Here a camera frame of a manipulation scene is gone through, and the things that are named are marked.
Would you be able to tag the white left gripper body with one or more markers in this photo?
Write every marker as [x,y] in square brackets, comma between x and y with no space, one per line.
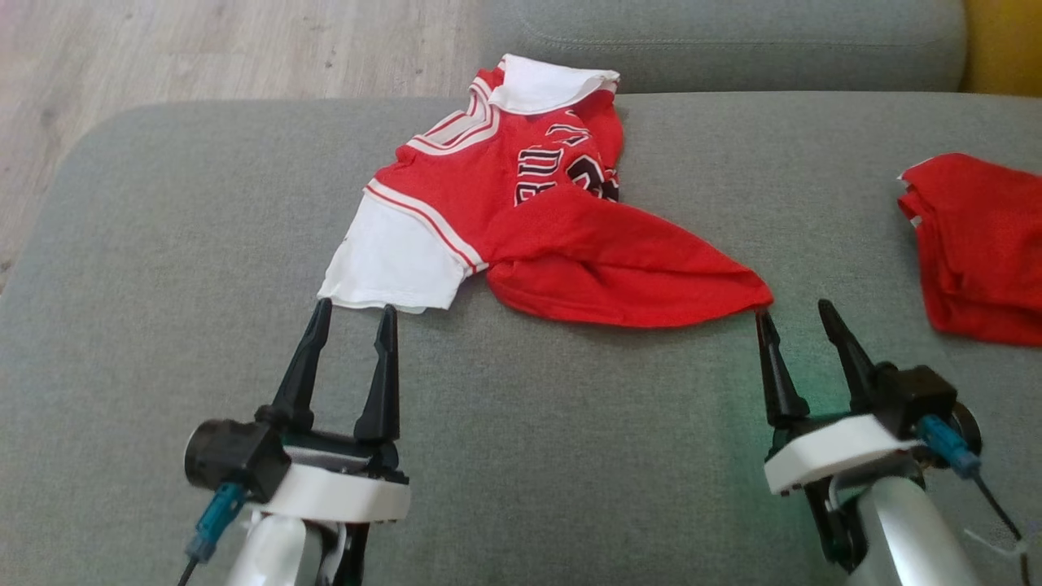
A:
[342,492]

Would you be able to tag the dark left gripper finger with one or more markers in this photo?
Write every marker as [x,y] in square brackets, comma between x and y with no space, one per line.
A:
[384,399]
[299,382]

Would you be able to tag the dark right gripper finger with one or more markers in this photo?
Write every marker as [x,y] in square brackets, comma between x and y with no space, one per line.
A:
[855,366]
[780,382]

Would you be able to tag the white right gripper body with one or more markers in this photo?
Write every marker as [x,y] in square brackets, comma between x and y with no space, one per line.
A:
[830,456]

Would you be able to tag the red shorts with white stripes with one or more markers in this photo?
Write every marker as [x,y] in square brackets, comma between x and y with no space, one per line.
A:
[985,244]

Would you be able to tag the red and white basketball jersey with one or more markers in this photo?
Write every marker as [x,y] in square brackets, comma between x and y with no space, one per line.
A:
[586,260]

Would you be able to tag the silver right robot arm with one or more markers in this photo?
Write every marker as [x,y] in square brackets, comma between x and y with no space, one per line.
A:
[904,537]

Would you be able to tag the grey fabric sofa seat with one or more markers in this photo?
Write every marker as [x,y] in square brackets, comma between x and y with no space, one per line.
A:
[570,423]

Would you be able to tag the grey sofa backrest cushion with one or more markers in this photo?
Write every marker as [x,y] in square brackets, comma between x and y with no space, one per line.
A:
[733,49]

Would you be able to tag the yellow object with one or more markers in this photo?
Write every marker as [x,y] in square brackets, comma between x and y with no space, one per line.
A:
[1005,45]

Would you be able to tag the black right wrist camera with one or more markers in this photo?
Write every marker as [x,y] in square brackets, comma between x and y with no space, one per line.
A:
[920,399]

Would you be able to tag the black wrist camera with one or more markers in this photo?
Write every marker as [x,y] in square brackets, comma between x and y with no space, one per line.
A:
[920,399]
[236,460]

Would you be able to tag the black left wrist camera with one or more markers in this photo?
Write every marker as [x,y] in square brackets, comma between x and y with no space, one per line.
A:
[236,460]

